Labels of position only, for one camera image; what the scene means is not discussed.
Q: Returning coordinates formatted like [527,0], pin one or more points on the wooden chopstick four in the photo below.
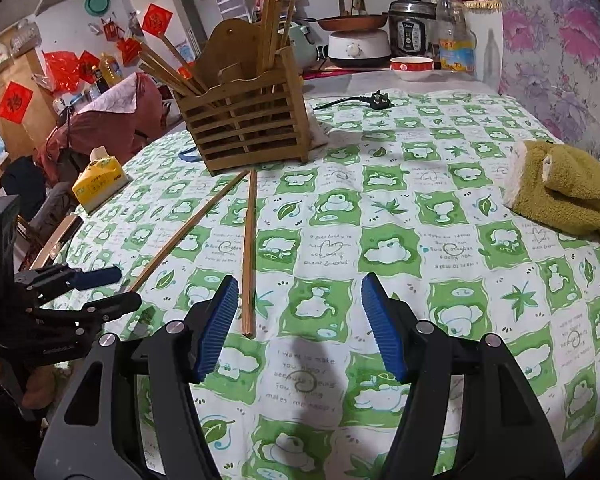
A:
[173,241]

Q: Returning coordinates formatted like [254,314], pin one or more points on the wooden chopstick three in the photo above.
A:
[248,257]

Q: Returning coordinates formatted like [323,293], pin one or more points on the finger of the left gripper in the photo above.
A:
[61,278]
[93,315]

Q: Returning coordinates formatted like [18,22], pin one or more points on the red white bowl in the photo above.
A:
[412,68]

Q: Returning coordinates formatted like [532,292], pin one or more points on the brown frying pan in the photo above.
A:
[353,23]

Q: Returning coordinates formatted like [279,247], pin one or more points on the olive green towel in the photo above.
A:
[555,185]

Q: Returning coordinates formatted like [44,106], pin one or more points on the wooden chopstick two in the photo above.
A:
[188,69]

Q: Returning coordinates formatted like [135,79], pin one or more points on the wooden utensil holder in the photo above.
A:
[253,110]

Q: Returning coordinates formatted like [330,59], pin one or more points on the white refrigerator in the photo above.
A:
[181,23]

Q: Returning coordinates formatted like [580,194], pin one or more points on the blue hair band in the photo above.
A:
[190,155]

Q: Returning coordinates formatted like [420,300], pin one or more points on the wooden chopstick one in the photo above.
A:
[165,72]

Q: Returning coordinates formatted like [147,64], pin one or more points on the yellow tissue pack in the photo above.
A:
[99,181]

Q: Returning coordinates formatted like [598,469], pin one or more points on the person left hand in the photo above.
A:
[40,389]

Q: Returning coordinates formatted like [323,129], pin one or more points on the red covered furniture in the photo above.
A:
[123,120]

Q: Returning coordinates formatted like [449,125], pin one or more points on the green checkered tablecloth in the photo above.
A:
[403,205]

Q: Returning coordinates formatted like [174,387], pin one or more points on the black silver pressure cooker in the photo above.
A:
[413,28]

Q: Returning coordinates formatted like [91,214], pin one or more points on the plastic oil bottle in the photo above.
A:
[455,39]

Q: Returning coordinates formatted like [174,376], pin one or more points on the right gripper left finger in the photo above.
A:
[128,413]

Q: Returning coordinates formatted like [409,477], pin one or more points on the mint green rice cooker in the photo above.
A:
[303,45]

